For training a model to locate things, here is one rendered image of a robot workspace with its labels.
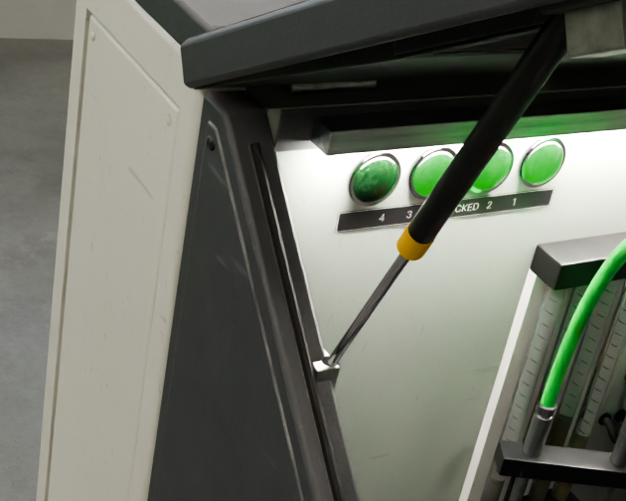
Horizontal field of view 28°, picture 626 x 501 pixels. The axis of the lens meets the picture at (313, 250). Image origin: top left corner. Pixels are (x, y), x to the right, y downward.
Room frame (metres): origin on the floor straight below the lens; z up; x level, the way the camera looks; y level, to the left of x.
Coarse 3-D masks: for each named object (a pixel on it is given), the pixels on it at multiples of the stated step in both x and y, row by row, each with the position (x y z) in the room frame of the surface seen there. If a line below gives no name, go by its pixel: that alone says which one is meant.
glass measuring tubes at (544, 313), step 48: (576, 240) 1.07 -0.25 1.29; (528, 288) 1.04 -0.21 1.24; (576, 288) 1.05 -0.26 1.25; (624, 288) 1.10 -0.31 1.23; (528, 336) 1.05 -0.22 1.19; (624, 336) 1.09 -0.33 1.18; (528, 384) 1.03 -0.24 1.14; (576, 384) 1.07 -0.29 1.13; (480, 432) 1.05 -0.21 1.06; (576, 432) 1.09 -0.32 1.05; (480, 480) 1.05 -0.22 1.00; (528, 480) 1.06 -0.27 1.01
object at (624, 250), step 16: (624, 240) 0.93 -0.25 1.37; (608, 256) 0.95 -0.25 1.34; (624, 256) 0.93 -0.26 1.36; (608, 272) 0.94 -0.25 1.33; (592, 288) 0.96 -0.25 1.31; (592, 304) 0.96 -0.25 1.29; (576, 320) 0.97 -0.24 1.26; (576, 336) 0.97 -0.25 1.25; (560, 352) 0.97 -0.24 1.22; (560, 368) 0.97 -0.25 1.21; (560, 384) 0.98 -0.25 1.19; (544, 400) 0.98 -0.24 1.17; (544, 416) 0.97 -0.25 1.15
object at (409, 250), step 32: (544, 32) 0.61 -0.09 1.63; (544, 64) 0.61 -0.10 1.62; (512, 96) 0.62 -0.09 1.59; (480, 128) 0.64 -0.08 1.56; (512, 128) 0.64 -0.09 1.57; (480, 160) 0.64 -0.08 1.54; (448, 192) 0.66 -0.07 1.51; (416, 224) 0.67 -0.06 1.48; (416, 256) 0.68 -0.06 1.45; (384, 288) 0.70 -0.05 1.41
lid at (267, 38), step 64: (320, 0) 0.73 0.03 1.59; (384, 0) 0.67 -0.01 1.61; (448, 0) 0.63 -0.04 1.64; (512, 0) 0.59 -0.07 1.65; (576, 0) 0.58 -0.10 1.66; (192, 64) 0.86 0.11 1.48; (256, 64) 0.78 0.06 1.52; (320, 64) 0.81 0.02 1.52; (384, 64) 0.80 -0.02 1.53; (448, 64) 0.86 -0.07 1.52; (512, 64) 0.93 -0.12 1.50; (576, 64) 1.01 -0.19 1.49
